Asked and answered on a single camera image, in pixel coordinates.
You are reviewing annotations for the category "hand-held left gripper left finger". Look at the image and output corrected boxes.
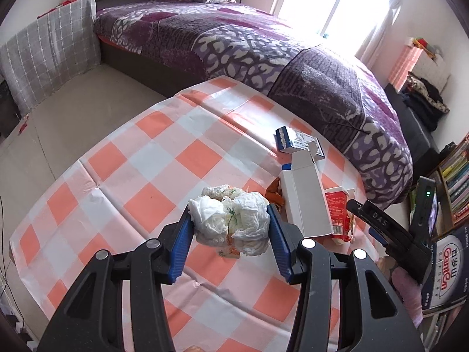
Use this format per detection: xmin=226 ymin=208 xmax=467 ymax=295
xmin=37 ymin=209 xmax=195 ymax=352

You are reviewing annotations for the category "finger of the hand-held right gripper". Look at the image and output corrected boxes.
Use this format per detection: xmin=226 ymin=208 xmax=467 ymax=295
xmin=346 ymin=199 xmax=434 ymax=285

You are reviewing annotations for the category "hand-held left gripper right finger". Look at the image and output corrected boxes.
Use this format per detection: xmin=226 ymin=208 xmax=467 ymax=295
xmin=266 ymin=203 xmax=426 ymax=352

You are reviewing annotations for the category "white tissue wad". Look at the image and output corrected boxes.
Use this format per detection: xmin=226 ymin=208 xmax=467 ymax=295
xmin=187 ymin=185 xmax=272 ymax=257

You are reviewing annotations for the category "wooden bookshelf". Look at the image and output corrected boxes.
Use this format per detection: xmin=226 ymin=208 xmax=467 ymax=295
xmin=429 ymin=141 xmax=469 ymax=235

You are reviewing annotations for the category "row of books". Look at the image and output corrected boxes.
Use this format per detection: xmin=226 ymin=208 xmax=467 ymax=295
xmin=440 ymin=147 xmax=469 ymax=224

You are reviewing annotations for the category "white carton box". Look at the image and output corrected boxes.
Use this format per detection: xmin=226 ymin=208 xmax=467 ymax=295
xmin=280 ymin=141 xmax=335 ymax=239

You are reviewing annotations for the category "orange peel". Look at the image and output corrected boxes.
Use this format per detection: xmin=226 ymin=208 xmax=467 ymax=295
xmin=266 ymin=178 xmax=286 ymax=210

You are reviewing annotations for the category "blue white cardboard carton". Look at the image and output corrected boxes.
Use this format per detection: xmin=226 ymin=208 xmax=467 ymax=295
xmin=421 ymin=224 xmax=469 ymax=312

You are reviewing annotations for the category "red snack wrapper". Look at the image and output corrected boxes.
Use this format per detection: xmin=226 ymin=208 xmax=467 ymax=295
xmin=324 ymin=187 xmax=358 ymax=244

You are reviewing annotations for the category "black storage bench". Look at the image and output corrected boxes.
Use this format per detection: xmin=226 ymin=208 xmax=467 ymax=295
xmin=383 ymin=84 xmax=440 ymax=177

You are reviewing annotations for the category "orange white checked tablecloth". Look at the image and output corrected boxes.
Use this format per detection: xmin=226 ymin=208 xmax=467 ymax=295
xmin=9 ymin=75 xmax=382 ymax=352

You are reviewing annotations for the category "blue white small box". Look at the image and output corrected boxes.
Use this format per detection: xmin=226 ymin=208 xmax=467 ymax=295
xmin=275 ymin=126 xmax=327 ymax=160

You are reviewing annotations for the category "pile of dark clothes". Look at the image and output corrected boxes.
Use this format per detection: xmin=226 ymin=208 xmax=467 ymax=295
xmin=401 ymin=73 xmax=449 ymax=131

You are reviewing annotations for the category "pink drawer cabinet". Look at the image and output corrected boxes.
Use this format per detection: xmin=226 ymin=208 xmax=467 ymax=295
xmin=388 ymin=42 xmax=451 ymax=89

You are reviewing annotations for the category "light curtain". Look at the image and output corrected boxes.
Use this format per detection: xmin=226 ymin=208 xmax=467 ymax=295
xmin=355 ymin=0 xmax=416 ymax=68

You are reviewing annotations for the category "bed with purple blanket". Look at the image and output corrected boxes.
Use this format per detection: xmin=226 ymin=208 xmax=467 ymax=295
xmin=93 ymin=2 xmax=414 ymax=209

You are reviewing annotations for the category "black flat panel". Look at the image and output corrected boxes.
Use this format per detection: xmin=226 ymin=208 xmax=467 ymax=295
xmin=0 ymin=81 xmax=21 ymax=138

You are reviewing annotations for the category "window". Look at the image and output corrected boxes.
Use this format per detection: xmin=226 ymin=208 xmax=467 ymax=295
xmin=271 ymin=0 xmax=396 ymax=55

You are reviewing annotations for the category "grey checked cloth cover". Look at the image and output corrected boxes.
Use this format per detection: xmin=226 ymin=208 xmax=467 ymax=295
xmin=0 ymin=0 xmax=101 ymax=116

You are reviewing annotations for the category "red cloth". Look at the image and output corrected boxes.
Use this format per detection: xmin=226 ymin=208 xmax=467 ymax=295
xmin=38 ymin=0 xmax=79 ymax=17

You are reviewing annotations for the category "brown bed frame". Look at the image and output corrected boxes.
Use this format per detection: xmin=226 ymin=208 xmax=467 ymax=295
xmin=95 ymin=37 xmax=208 ymax=99

